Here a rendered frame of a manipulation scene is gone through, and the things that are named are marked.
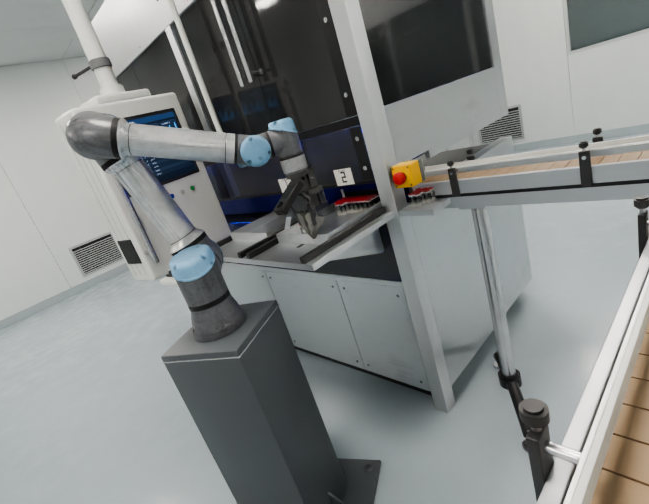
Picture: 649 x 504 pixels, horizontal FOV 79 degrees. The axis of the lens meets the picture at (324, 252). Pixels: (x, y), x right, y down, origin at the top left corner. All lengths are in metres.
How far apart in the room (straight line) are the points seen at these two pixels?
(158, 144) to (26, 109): 5.59
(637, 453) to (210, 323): 0.91
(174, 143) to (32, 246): 5.45
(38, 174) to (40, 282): 1.42
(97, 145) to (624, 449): 1.04
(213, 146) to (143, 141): 0.16
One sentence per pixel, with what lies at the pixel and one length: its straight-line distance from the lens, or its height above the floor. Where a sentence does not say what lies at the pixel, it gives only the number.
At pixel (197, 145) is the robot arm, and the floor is 1.27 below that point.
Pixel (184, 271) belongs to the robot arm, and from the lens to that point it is 1.06.
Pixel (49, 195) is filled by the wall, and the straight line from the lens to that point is 6.45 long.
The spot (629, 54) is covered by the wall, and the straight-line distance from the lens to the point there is 5.70.
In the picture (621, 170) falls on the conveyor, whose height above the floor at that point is 0.92.
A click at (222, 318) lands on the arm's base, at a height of 0.83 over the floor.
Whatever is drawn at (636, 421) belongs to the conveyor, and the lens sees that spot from 0.45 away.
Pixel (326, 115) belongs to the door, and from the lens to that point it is 1.43.
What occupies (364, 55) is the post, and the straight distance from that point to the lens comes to 1.32.
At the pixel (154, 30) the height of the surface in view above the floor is 1.83.
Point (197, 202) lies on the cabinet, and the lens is 2.04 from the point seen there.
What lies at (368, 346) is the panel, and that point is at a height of 0.24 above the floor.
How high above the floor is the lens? 1.25
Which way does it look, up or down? 19 degrees down
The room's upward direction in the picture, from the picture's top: 18 degrees counter-clockwise
